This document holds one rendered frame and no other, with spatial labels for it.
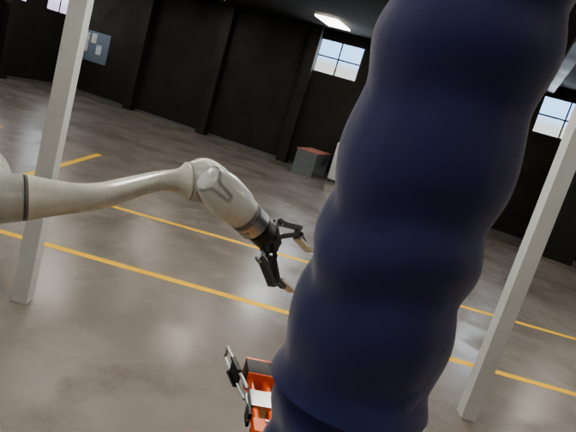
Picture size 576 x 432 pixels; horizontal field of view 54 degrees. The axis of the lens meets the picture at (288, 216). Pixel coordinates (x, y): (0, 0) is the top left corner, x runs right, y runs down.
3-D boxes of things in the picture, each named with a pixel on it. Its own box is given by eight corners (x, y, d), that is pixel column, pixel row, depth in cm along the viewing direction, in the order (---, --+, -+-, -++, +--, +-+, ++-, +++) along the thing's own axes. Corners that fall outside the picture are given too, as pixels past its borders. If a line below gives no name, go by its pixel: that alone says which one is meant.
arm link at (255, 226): (225, 229, 149) (238, 242, 152) (249, 228, 143) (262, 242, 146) (239, 201, 153) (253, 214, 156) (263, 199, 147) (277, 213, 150)
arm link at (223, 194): (267, 206, 144) (246, 189, 155) (229, 166, 135) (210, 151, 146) (237, 237, 143) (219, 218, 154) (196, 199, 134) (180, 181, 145)
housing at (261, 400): (273, 426, 133) (278, 409, 132) (244, 421, 132) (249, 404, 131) (269, 409, 140) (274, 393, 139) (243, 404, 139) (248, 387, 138)
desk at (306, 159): (325, 177, 1625) (332, 153, 1611) (311, 177, 1510) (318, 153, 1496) (304, 170, 1645) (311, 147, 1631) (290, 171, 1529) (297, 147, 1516)
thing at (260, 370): (271, 395, 146) (276, 378, 145) (243, 390, 144) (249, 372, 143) (267, 378, 154) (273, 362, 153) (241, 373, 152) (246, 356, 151)
